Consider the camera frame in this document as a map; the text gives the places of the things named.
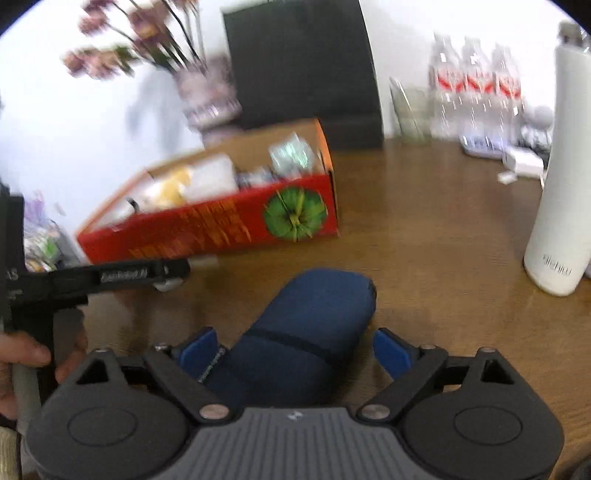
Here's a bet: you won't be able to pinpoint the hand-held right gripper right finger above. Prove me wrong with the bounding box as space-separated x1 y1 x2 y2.
359 328 518 424

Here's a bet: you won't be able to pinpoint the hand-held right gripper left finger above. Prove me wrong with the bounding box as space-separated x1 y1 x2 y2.
74 327 234 424

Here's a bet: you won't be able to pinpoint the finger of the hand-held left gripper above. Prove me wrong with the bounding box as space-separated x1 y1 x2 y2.
48 258 191 311

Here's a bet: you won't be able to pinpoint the navy blue fabric pouch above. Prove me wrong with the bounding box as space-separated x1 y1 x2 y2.
203 268 377 411

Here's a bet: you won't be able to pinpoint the red cardboard box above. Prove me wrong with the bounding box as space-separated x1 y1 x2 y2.
75 117 341 265

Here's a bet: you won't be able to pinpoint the wooden desktop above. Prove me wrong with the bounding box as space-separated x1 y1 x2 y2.
76 137 591 480

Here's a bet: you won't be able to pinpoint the person's left hand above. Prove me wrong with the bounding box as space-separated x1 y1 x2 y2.
0 323 89 422

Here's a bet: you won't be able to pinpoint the colourful packets pile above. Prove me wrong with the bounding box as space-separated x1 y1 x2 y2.
22 191 75 274

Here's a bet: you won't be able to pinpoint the yellow item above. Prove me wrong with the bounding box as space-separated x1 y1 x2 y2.
143 167 194 208

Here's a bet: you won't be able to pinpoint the white packet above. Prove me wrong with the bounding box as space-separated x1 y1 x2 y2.
187 154 240 199

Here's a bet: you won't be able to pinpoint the wrapped purple flower vase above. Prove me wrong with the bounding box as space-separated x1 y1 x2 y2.
174 56 243 139

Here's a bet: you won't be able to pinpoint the blue and white flat item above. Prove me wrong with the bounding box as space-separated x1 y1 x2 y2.
460 133 505 160

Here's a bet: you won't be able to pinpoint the white charger block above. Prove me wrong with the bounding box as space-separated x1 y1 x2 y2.
502 147 544 178

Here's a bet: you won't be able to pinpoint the pink artificial flowers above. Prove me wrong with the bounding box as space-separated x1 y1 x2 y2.
62 0 209 80

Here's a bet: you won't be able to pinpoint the clear drinking glass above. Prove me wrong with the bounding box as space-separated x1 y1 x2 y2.
389 78 434 145

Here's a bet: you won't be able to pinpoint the white insulated bottle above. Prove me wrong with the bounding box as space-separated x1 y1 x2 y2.
523 21 591 297

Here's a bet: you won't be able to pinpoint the white round figurine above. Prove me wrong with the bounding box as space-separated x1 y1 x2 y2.
525 105 555 151

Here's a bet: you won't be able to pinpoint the clear water bottle red label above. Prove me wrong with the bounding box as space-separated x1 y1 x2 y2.
428 33 463 140
490 42 526 145
461 38 494 140

